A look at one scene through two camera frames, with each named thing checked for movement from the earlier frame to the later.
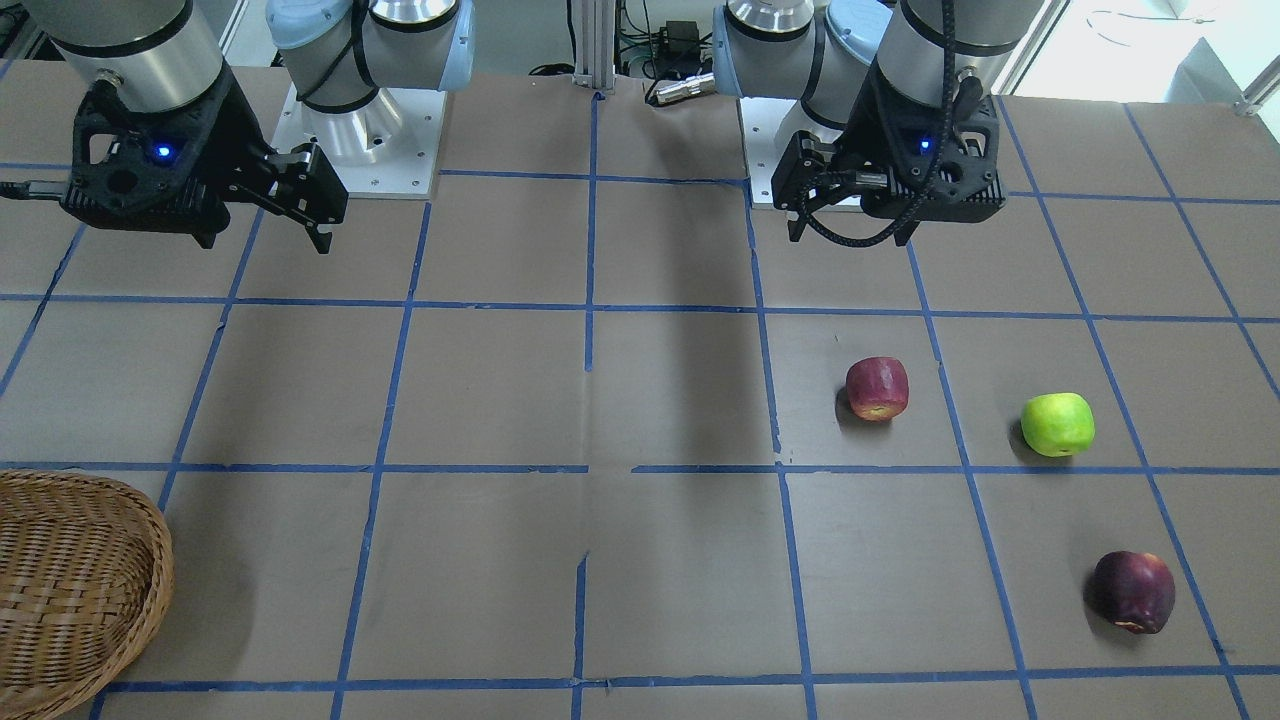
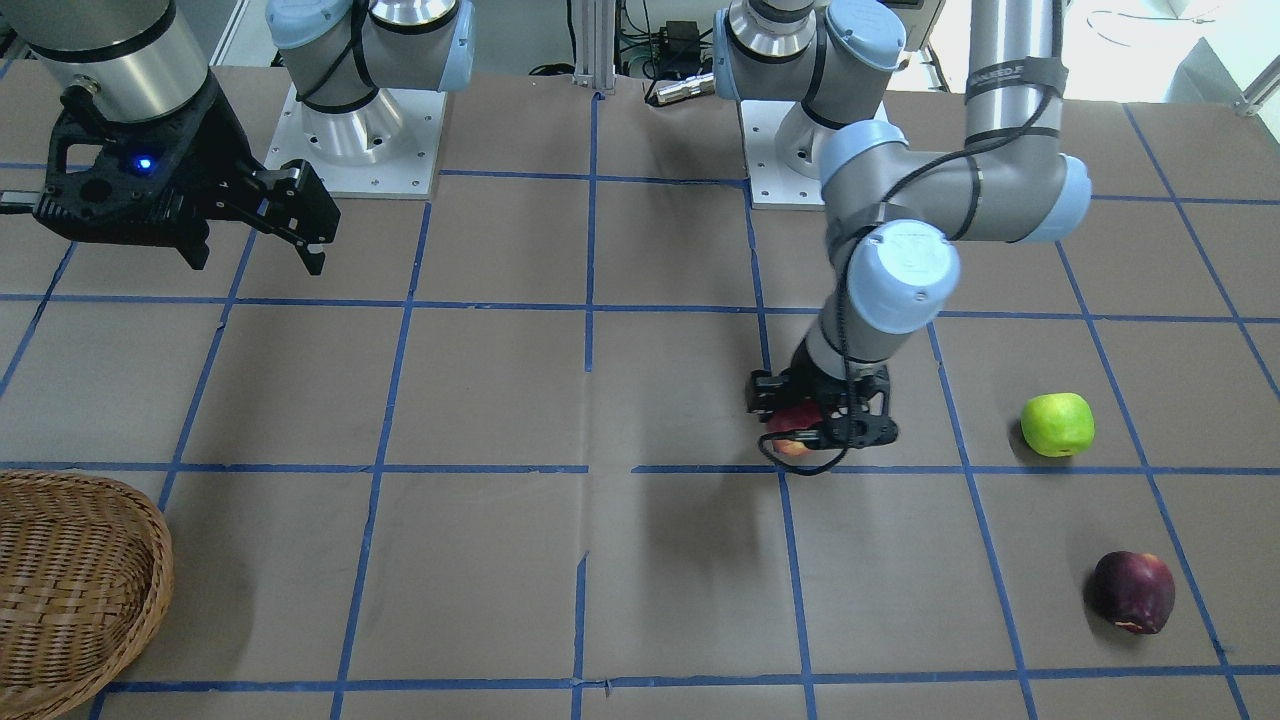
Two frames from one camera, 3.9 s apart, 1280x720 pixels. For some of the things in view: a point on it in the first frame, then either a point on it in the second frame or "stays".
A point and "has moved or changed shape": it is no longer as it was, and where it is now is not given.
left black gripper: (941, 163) to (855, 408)
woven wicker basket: (86, 575) stays
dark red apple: (1134, 590) stays
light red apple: (877, 387) has moved or changed shape
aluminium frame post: (594, 60) stays
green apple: (1058, 424) stays
